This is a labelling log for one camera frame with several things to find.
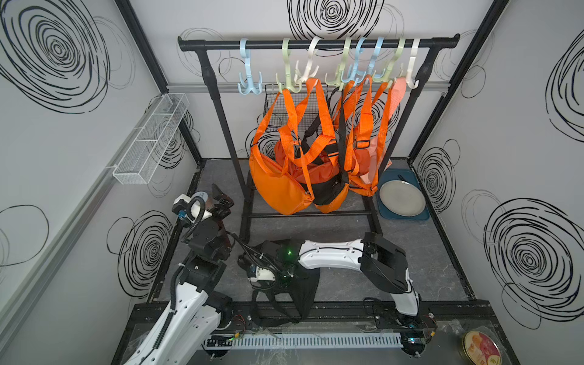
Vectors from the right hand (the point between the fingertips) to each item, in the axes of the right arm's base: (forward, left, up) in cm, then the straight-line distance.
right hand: (271, 289), depth 79 cm
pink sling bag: (+37, -34, +31) cm, 59 cm away
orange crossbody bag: (+28, -5, +18) cm, 34 cm away
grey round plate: (+42, -57, -2) cm, 71 cm away
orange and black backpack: (-4, -6, -1) cm, 7 cm away
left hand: (+18, +19, +32) cm, 41 cm away
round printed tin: (-15, -63, +2) cm, 65 cm away
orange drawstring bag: (+26, -23, +16) cm, 38 cm away
